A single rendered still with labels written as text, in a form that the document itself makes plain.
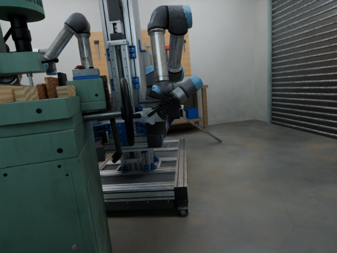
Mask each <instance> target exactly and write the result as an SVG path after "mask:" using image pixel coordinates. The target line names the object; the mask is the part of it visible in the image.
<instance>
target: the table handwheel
mask: <svg viewBox="0 0 337 253"><path fill-rule="evenodd" d="M119 82H120V91H121V100H122V106H121V108H120V109H115V110H106V111H97V112H88V113H83V119H84V121H85V122H86V121H95V120H103V119H112V118H120V117H121V118H122V119H123V120H124V123H125V130H126V136H127V142H128V145H129V146H133V145H134V143H135V138H134V126H133V118H134V115H133V108H132V106H131V102H130V95H129V89H128V84H127V81H126V79H125V78H121V79H120V81H119Z"/></svg>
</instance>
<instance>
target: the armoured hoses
mask: <svg viewBox="0 0 337 253"><path fill-rule="evenodd" d="M100 78H102V79H103V85H104V92H105V98H106V105H107V110H113V106H112V101H111V96H110V92H109V88H108V83H107V76H106V75H103V76H100ZM110 124H111V128H112V133H113V138H114V143H115V147H116V152H115V153H114V154H113V155H112V158H113V159H112V162H113V163H116V162H117V161H118V160H119V159H120V158H121V156H122V149H121V144H120V139H119V135H118V130H117V124H116V120H115V119H114V118H112V119H110Z"/></svg>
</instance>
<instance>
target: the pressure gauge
mask: <svg viewBox="0 0 337 253"><path fill-rule="evenodd" d="M101 135H102V142H101V143H102V146H103V147H105V143H109V138H108V132H102V133H101Z"/></svg>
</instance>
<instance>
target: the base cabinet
mask: <svg viewBox="0 0 337 253"><path fill-rule="evenodd" d="M0 253H112V245H111V239H110V233H109V226H108V220H107V214H106V208H105V202H104V195H103V189H102V183H101V177H100V170H99V164H98V158H97V152H96V145H95V139H94V132H92V134H91V136H90V137H89V139H88V141H87V142H86V144H85V146H84V148H83V149H82V151H81V153H80V154H79V156H78V157H74V158H67V159H61V160H54V161H47V162H41V163H34V164H27V165H21V166H14V167H7V168H1V169H0Z"/></svg>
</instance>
